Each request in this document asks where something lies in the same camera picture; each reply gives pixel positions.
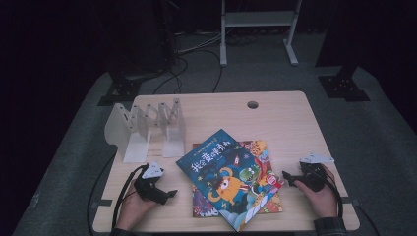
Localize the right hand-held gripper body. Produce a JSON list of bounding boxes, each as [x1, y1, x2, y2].
[[296, 151, 335, 193]]

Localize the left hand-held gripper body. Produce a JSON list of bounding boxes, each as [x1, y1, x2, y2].
[[133, 160, 169, 206]]

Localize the animal faces picture book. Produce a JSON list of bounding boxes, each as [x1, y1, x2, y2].
[[191, 140, 283, 218]]

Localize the blue book with orange monster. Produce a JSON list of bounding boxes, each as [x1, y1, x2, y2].
[[175, 128, 285, 233]]

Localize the white expandable book rack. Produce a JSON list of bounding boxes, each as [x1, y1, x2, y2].
[[103, 97, 187, 164]]

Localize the person's left hand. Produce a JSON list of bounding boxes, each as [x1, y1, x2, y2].
[[116, 181, 158, 231]]

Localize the person's right hand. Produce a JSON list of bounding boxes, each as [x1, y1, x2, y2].
[[293, 164, 338, 219]]

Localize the black table edge clip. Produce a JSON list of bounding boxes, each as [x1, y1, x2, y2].
[[340, 196, 361, 207], [89, 198, 113, 210]]

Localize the black stand base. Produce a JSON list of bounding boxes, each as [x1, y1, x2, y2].
[[97, 74, 143, 107], [318, 64, 372, 102]]

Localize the white metal stand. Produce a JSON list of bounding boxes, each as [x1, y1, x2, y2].
[[219, 0, 303, 68]]

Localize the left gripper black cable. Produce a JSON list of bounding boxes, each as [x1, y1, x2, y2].
[[111, 163, 149, 230]]

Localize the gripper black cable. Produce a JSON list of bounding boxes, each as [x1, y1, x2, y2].
[[111, 163, 149, 230], [323, 171, 344, 220]]

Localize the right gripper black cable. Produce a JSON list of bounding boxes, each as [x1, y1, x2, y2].
[[323, 171, 344, 220]]

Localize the black cable beside table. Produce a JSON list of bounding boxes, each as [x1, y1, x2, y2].
[[87, 150, 119, 236]]

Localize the black floor cable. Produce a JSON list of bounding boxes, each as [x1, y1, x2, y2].
[[151, 55, 190, 96], [178, 48, 224, 94]]

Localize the grey floor cables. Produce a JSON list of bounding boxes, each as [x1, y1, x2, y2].
[[174, 29, 224, 55]]

